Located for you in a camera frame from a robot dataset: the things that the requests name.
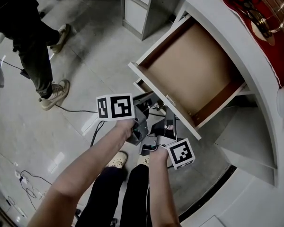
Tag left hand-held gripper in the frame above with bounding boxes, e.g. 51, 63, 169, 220
96, 91, 160, 146

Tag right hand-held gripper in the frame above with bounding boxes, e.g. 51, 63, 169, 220
139, 107, 196, 170

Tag drawer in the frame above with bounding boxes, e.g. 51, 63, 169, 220
133, 78, 158, 96
128, 15, 249, 141

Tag person's left forearm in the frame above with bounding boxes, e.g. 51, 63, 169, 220
27, 119, 135, 227

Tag person's right forearm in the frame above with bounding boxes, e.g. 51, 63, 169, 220
148, 148, 182, 227

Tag grey side cabinet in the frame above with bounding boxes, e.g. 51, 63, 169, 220
120, 0, 182, 42

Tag person's right cream clog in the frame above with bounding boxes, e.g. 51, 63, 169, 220
137, 155, 151, 167

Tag person's cream clog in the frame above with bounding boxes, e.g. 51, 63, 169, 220
106, 151, 128, 169
137, 155, 151, 167

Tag person's left cream clog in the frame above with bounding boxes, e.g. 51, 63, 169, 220
106, 151, 128, 169

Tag person's black trousers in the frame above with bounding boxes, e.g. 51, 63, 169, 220
74, 164, 153, 227

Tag white curved platform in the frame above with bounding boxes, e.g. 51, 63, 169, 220
179, 166, 284, 227

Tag black power adapter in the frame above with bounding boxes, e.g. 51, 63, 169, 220
19, 68, 31, 79

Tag red table cloth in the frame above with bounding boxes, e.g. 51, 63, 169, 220
208, 0, 284, 177

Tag globe table lamp gold stand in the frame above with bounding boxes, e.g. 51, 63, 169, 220
249, 0, 284, 46

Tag white power strip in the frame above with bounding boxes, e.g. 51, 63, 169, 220
14, 170, 29, 184

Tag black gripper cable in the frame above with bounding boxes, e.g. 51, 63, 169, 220
89, 120, 105, 148

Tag black lamp cable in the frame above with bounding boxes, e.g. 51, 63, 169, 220
207, 0, 264, 18

